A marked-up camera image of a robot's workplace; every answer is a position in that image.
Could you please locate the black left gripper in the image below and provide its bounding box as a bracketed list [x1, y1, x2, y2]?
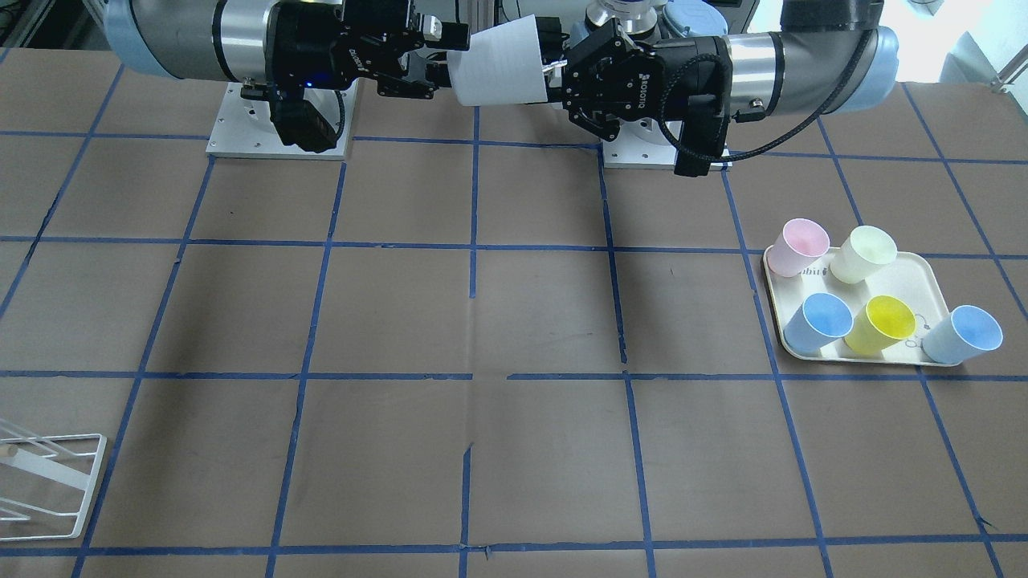
[535, 16, 732, 141]

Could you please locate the pale green plastic cup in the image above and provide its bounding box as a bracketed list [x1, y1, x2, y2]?
[830, 226, 897, 284]

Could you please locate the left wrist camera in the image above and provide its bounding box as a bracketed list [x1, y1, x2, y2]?
[673, 94, 727, 178]

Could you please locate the light blue plastic cup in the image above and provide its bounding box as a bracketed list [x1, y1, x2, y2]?
[922, 304, 1005, 364]

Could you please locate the cream plastic tray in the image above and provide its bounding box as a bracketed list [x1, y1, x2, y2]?
[761, 246, 950, 367]

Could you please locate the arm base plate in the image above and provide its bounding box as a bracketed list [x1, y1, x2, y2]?
[602, 118, 678, 171]
[206, 80, 362, 161]

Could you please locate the pink plastic cup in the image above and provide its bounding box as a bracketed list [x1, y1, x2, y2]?
[766, 218, 830, 278]

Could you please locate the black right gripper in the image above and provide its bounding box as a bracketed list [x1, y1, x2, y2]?
[265, 1, 471, 100]

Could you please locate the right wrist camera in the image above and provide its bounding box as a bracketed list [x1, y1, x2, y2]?
[268, 89, 345, 153]

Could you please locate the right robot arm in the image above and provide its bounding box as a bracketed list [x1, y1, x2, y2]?
[104, 1, 471, 99]

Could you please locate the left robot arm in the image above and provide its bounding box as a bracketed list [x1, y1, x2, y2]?
[544, 1, 897, 160]

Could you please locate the aluminium frame post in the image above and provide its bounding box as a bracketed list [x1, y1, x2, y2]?
[453, 0, 502, 34]

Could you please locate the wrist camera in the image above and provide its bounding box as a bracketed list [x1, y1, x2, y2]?
[673, 94, 727, 178]
[268, 89, 345, 153]

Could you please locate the grey plastic cup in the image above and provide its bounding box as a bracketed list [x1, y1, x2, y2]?
[447, 15, 548, 107]

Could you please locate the yellow plastic cup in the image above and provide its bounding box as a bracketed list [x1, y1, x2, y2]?
[843, 294, 917, 356]

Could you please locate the white wire cup rack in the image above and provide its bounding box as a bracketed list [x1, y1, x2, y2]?
[1, 418, 108, 543]

